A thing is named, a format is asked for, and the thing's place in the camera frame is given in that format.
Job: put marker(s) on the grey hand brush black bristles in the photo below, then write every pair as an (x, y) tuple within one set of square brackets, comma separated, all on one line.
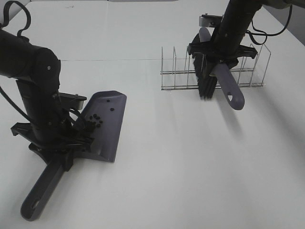
[(211, 73)]

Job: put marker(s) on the pile of coffee beans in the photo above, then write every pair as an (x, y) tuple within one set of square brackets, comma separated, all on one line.
[(99, 113)]

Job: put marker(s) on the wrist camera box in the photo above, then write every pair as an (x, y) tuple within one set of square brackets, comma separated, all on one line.
[(206, 20), (69, 101)]

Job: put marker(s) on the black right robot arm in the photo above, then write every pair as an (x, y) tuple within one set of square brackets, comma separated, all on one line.
[(224, 44)]

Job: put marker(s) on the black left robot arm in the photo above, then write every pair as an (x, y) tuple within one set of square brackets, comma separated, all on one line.
[(36, 69)]

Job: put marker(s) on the grey plastic dustpan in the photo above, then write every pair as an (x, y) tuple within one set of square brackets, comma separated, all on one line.
[(104, 148)]

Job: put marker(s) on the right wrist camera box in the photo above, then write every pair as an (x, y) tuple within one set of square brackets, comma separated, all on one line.
[(206, 20)]

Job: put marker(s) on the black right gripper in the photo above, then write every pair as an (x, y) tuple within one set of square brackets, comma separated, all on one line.
[(210, 50)]

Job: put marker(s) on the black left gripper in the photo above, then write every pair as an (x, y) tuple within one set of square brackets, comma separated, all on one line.
[(55, 130)]

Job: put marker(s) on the metal wire rack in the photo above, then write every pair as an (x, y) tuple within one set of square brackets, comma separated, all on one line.
[(179, 73)]

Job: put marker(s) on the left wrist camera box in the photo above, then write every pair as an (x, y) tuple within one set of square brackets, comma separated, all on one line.
[(69, 101)]

